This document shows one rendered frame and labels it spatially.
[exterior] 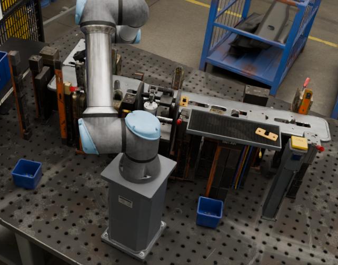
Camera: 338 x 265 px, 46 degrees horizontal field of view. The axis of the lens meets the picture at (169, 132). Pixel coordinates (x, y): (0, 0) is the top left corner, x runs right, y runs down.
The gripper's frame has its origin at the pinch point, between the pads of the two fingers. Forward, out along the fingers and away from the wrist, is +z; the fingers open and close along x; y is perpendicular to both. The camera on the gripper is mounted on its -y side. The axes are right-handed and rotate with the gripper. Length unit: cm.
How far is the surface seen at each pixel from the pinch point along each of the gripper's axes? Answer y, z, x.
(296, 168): 98, -3, -37
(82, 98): 1.8, -1.8, -19.2
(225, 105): 67, 2, 3
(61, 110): -10.1, 10.3, -16.0
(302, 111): 105, 2, 11
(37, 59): -28.0, -4.6, 0.4
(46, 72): -24.9, 3.4, 2.3
